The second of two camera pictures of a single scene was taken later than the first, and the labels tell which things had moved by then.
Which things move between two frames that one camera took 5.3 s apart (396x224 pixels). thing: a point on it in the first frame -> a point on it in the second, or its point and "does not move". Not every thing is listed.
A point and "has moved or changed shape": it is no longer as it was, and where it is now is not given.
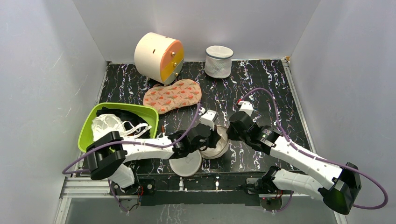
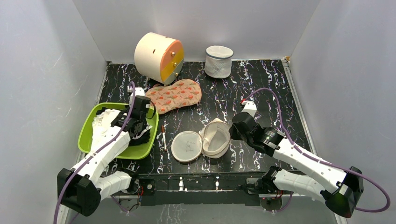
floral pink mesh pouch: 160,99 does not move
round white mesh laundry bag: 189,164 has moved or changed shape
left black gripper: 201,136 -> 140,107
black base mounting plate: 181,189 does not move
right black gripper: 233,130 does not move
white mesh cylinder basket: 218,61 does not move
